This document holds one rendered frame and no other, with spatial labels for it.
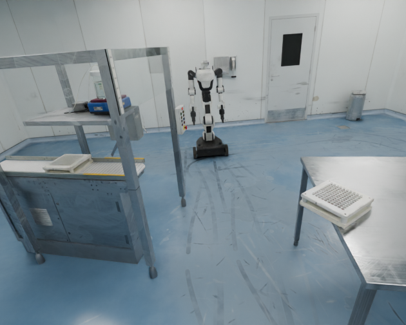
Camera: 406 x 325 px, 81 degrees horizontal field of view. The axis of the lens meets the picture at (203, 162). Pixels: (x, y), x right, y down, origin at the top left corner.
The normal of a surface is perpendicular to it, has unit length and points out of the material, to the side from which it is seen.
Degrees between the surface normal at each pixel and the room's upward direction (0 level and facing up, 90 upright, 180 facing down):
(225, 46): 90
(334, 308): 0
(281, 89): 90
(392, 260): 0
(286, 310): 0
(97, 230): 90
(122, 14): 90
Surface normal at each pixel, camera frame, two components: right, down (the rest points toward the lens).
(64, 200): -0.18, 0.44
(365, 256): -0.07, -0.90
